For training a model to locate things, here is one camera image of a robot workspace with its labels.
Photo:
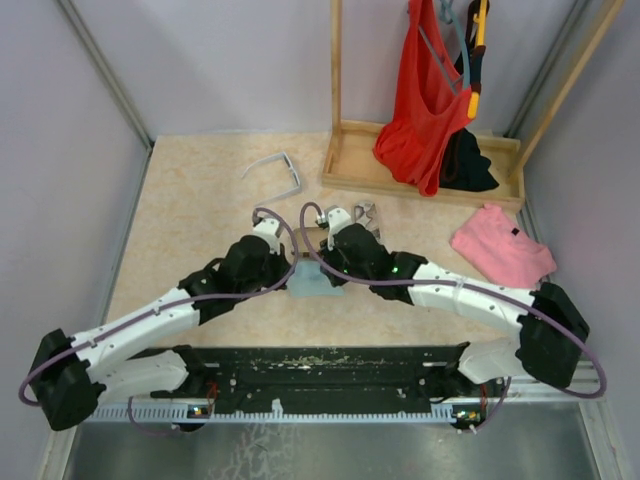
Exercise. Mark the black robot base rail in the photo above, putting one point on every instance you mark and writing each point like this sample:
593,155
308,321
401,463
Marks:
336,382

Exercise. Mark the light blue cloth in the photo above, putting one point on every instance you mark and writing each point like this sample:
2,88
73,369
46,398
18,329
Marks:
309,281

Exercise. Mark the plaid brown glasses case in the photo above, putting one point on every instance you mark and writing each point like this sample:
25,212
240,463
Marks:
316,236

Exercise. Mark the blue-grey hanger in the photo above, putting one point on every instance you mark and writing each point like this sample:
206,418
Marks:
455,45

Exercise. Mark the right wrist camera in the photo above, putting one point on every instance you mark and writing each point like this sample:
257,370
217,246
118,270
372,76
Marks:
334,219

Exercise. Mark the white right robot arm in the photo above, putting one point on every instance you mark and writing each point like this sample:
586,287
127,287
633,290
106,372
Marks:
543,331

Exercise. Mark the red garment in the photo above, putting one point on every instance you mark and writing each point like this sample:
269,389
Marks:
412,145

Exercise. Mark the pink folded shirt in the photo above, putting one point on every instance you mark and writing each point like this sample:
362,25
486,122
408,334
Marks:
500,250

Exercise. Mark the black garment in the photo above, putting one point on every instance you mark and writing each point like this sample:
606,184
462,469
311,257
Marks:
463,166

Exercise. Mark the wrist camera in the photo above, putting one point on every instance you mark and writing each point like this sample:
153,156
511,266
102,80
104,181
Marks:
269,230
334,219

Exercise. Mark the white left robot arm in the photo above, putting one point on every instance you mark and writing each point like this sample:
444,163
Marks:
72,375

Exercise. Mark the wooden clothes rack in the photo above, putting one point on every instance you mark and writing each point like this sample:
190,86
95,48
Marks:
350,163

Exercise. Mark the yellow black hanger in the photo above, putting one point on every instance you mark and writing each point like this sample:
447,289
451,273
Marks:
471,61

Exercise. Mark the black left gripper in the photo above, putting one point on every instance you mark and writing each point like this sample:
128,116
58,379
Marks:
283,266

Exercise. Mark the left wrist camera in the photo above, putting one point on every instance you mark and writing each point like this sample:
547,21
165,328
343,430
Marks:
269,230

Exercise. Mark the map print glasses case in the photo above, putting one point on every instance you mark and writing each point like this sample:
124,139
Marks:
366,214

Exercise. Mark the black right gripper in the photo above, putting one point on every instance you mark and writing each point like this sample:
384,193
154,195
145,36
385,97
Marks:
329,255

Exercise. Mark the white sunglasses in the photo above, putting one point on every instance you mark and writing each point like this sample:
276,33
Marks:
290,168

